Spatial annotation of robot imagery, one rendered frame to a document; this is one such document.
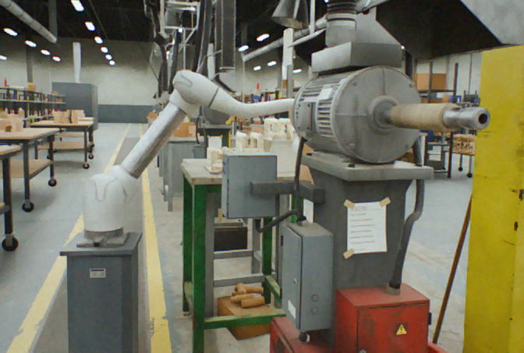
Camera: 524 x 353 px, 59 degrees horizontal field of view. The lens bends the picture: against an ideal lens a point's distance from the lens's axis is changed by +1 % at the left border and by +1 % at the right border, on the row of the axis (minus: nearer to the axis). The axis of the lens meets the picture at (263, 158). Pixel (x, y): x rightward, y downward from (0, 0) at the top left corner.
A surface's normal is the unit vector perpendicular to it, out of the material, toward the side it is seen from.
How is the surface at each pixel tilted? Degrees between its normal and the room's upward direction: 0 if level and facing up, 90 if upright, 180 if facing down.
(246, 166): 90
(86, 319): 90
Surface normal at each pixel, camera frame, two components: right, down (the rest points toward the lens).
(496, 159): -0.97, 0.01
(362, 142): 0.18, 0.22
